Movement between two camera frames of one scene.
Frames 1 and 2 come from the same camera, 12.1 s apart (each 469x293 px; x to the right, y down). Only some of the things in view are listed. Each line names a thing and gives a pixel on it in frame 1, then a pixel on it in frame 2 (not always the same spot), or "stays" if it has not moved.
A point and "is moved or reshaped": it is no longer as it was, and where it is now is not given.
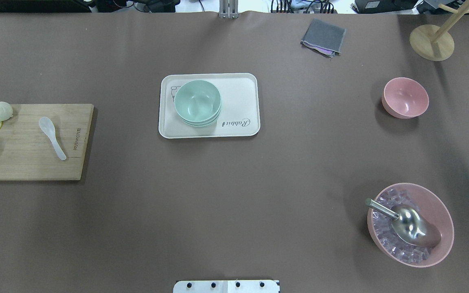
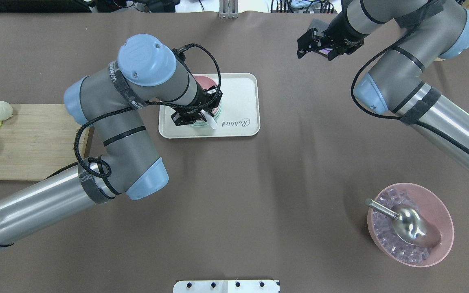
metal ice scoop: x=410 y=223 stays
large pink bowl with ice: x=430 y=202 stays
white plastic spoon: x=49 y=127 to x=211 y=121
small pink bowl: x=404 y=98 is moved or reshaped
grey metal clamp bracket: x=229 y=9 stays
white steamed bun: x=1 y=111 stays
